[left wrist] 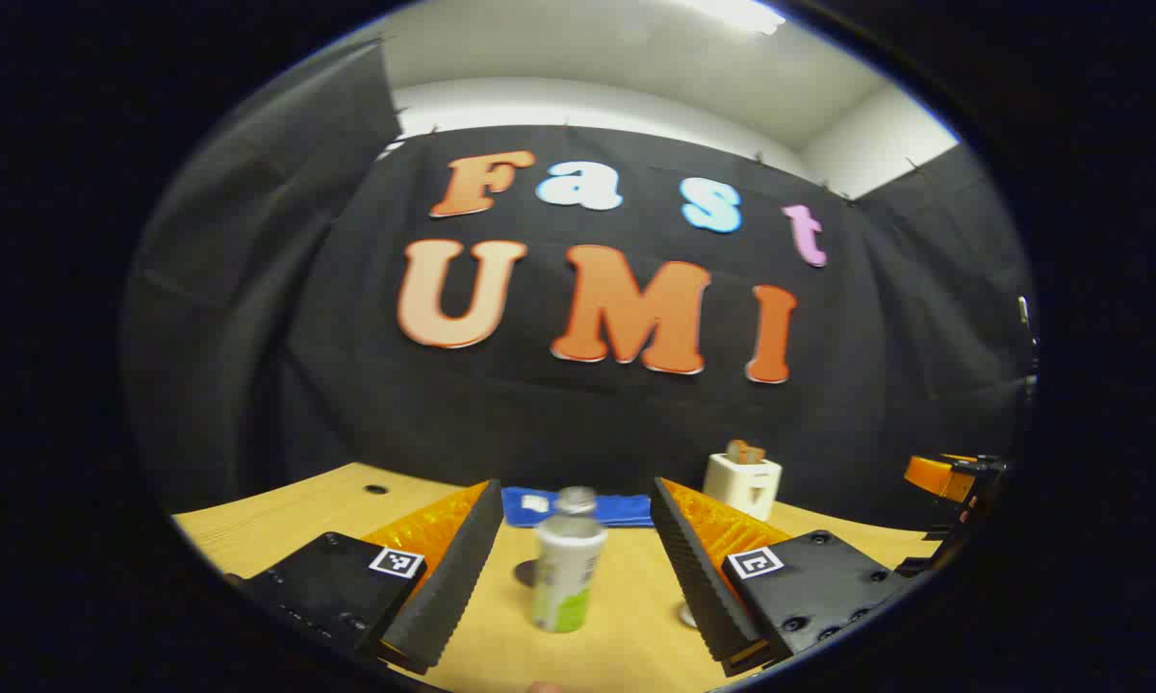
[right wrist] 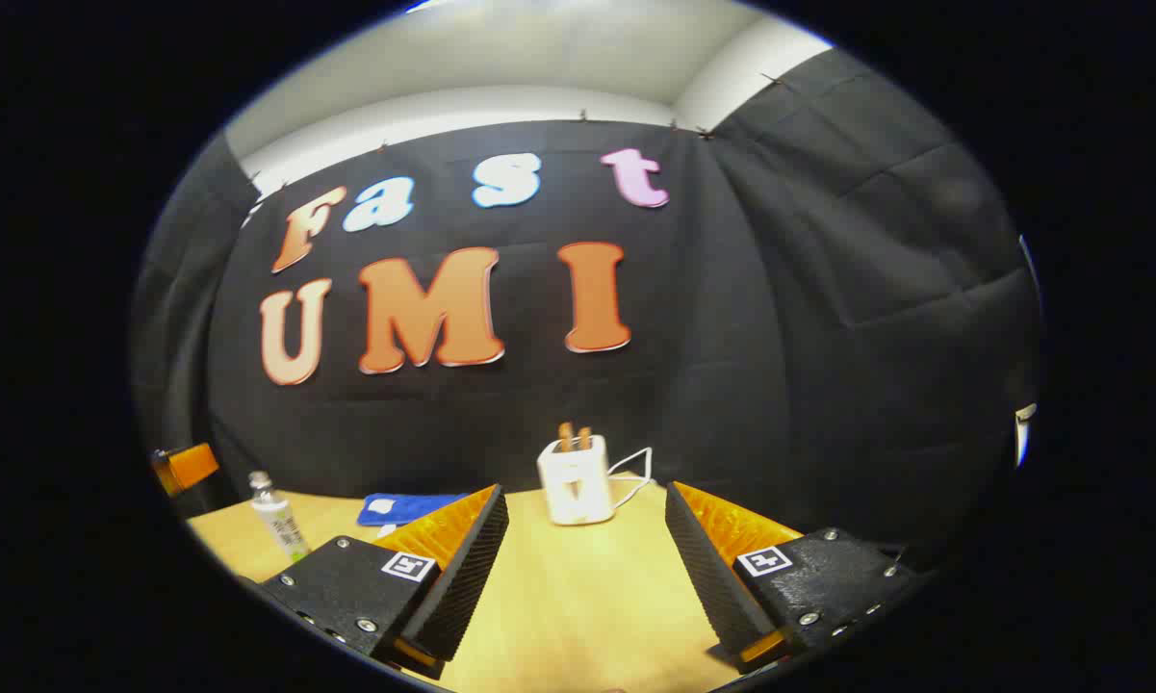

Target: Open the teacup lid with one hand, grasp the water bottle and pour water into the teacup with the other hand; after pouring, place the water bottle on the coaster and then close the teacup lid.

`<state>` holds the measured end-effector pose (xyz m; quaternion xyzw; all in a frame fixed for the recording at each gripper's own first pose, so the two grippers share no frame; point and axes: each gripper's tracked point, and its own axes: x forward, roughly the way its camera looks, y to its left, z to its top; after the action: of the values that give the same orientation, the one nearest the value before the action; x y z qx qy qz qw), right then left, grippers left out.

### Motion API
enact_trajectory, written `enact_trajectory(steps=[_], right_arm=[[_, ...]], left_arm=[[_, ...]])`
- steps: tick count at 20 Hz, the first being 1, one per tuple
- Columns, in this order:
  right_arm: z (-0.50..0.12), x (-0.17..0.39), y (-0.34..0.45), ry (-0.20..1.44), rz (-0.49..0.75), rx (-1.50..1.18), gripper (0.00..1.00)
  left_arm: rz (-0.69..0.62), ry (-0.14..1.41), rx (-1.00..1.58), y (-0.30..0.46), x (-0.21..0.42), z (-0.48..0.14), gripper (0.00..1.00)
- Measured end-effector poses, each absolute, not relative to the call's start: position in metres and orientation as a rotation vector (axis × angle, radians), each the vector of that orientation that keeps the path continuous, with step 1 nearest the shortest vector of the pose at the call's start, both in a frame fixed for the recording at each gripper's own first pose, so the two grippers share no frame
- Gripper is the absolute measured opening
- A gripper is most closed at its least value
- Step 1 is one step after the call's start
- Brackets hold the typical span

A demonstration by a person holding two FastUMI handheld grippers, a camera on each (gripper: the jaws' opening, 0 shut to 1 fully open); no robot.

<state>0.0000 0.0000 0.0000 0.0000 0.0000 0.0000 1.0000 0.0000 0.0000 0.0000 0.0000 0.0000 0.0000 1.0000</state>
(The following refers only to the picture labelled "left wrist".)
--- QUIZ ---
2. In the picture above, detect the blue folded towel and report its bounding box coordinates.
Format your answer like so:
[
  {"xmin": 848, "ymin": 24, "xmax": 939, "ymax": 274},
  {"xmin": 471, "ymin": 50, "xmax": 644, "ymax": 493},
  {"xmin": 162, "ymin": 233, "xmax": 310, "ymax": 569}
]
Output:
[{"xmin": 501, "ymin": 486, "xmax": 655, "ymax": 528}]

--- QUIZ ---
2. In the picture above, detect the white green label water bottle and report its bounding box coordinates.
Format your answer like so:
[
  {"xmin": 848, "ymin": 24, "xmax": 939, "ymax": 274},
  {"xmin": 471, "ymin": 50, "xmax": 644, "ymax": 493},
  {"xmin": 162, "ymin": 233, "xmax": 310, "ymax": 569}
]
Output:
[{"xmin": 531, "ymin": 486, "xmax": 608, "ymax": 633}]

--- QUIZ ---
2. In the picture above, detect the black backdrop cloth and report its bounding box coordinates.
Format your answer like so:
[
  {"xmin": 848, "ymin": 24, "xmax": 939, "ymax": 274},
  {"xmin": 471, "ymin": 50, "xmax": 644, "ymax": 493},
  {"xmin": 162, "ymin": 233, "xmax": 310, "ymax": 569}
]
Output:
[{"xmin": 120, "ymin": 38, "xmax": 1039, "ymax": 530}]

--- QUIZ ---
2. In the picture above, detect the black metal stand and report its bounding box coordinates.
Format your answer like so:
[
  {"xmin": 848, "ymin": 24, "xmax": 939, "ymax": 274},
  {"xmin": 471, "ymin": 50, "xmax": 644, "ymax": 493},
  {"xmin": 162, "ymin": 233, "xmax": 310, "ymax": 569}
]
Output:
[{"xmin": 1016, "ymin": 295, "xmax": 1039, "ymax": 386}]

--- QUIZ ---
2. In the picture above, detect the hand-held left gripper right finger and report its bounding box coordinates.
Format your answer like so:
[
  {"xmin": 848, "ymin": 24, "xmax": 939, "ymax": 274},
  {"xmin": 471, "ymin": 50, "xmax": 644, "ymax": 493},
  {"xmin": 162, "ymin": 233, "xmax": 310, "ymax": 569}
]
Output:
[{"xmin": 649, "ymin": 476, "xmax": 937, "ymax": 678}]

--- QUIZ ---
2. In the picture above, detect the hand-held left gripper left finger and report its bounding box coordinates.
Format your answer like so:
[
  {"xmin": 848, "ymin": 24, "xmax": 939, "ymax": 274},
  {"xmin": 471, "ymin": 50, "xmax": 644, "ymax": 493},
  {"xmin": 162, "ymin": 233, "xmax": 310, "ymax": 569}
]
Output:
[{"xmin": 223, "ymin": 478, "xmax": 506, "ymax": 676}]

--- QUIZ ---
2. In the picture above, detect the cream toaster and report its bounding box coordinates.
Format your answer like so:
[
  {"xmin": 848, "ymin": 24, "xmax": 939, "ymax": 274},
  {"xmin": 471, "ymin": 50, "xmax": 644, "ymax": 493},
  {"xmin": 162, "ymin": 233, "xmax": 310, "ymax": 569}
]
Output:
[{"xmin": 703, "ymin": 452, "xmax": 784, "ymax": 523}]

